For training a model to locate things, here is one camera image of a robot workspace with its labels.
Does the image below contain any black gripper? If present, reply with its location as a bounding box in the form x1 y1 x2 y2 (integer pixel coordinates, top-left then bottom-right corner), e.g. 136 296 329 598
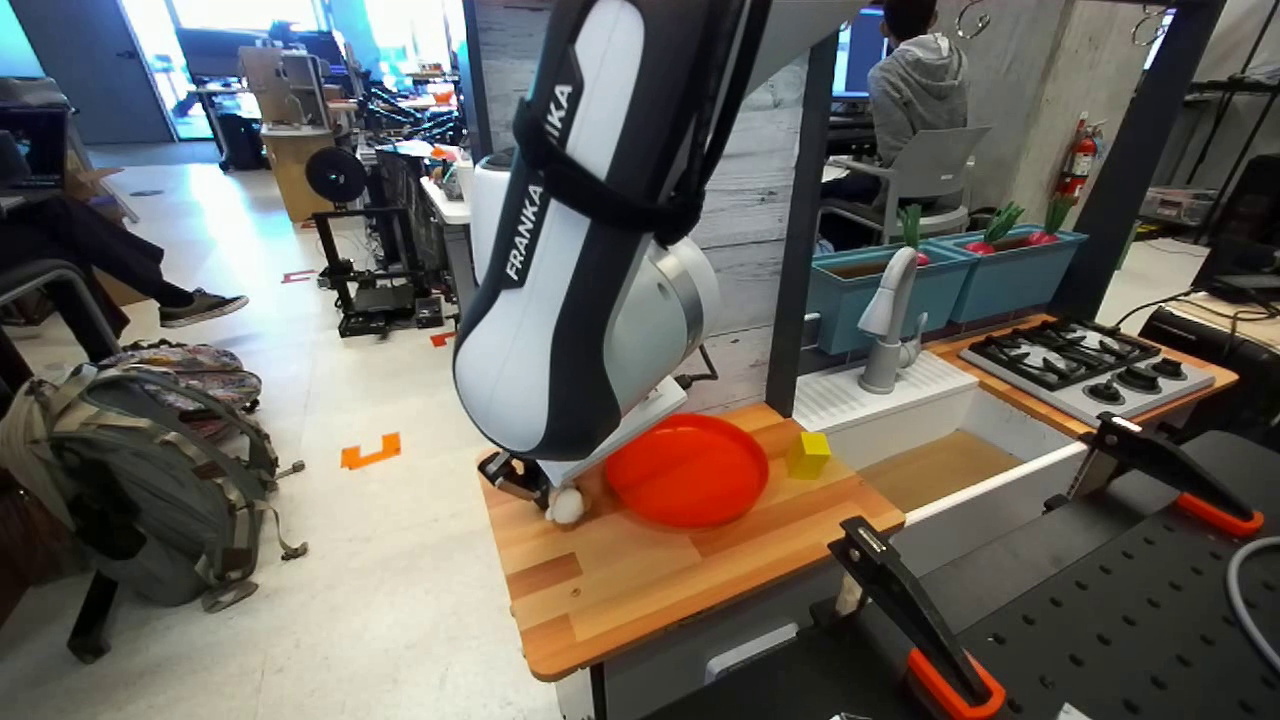
477 447 561 519

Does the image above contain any white animal plush toy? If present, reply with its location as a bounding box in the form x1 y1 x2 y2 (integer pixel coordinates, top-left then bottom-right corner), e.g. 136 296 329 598
544 485 590 526

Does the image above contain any wooden butcher block counter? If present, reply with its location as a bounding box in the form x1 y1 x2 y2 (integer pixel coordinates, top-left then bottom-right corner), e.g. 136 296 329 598
473 398 909 684

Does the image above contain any yellow toy block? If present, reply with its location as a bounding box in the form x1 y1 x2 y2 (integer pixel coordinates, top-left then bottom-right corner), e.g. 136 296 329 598
781 427 837 485

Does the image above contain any white toy sink unit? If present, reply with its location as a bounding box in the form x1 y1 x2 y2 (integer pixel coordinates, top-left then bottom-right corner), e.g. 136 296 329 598
793 352 1094 579

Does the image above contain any grey toy faucet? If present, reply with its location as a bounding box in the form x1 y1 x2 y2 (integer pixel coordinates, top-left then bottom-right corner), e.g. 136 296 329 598
852 245 933 398

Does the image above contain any grey black toy stove top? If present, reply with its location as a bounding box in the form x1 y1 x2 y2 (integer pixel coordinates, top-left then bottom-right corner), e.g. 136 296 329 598
959 315 1218 427

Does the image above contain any orange round plate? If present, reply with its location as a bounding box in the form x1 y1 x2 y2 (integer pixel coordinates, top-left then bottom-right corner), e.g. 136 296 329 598
594 412 774 530

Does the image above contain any orange floor tape marker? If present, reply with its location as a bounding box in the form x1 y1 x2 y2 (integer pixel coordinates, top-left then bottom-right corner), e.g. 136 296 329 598
336 427 409 476

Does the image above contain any black wheeled equipment stand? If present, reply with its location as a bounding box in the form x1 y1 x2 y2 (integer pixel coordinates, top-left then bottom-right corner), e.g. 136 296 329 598
305 141 449 341

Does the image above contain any white lab desk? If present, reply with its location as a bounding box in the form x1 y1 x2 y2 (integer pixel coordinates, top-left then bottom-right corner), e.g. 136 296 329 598
416 144 482 322

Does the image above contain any grey wood-print backdrop panel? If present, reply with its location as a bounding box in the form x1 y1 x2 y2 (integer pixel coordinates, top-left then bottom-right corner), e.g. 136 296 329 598
462 0 837 419

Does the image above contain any blue planter bin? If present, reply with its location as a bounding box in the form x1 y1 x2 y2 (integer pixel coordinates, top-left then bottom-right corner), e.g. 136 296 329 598
933 225 1092 331
802 240 974 361

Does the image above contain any black orange-tipped long clamp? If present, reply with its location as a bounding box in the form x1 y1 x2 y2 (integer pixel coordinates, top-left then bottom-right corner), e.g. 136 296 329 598
822 516 1012 720

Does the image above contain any grey camouflage backpack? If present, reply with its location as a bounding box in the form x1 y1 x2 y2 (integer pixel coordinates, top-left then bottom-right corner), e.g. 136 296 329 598
0 341 313 615

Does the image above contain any wooden cabinet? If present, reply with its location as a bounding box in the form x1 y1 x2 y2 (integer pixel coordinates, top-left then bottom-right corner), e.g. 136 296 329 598
255 115 362 229

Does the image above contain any wooden stove board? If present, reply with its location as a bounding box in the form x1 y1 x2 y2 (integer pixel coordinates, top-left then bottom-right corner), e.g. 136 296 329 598
929 306 1244 443

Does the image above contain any grey office chair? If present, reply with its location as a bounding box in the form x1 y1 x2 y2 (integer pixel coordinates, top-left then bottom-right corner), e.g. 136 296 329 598
814 125 992 253

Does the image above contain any seated person in dark trousers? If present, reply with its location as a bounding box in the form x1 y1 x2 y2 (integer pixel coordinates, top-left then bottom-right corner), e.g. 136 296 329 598
0 132 253 331

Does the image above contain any computer monitor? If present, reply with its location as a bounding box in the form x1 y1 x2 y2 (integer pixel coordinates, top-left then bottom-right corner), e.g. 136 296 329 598
833 2 892 102

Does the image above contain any person in grey hoodie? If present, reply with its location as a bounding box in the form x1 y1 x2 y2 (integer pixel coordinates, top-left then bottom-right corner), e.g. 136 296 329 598
862 0 974 173

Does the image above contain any black perforated mounting board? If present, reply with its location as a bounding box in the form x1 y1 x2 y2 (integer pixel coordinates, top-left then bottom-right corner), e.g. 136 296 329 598
637 430 1280 720

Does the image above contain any black orange-tipped short clamp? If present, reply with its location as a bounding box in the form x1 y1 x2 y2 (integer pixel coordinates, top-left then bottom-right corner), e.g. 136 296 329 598
1063 412 1269 545

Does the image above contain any red fire extinguisher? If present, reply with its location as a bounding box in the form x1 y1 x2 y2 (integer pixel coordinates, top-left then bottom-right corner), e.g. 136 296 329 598
1045 110 1106 235

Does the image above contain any black vertical frame post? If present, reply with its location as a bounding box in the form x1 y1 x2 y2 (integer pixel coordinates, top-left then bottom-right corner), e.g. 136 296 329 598
765 32 839 419

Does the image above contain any black chair frame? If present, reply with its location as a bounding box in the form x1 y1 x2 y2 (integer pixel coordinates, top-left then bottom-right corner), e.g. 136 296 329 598
0 257 124 393

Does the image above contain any black diagonal frame beam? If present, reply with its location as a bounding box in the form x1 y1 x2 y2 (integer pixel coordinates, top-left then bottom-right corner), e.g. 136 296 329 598
1053 0 1226 322

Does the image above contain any white cable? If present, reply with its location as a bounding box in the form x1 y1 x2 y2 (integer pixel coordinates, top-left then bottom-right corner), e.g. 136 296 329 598
1222 530 1280 672

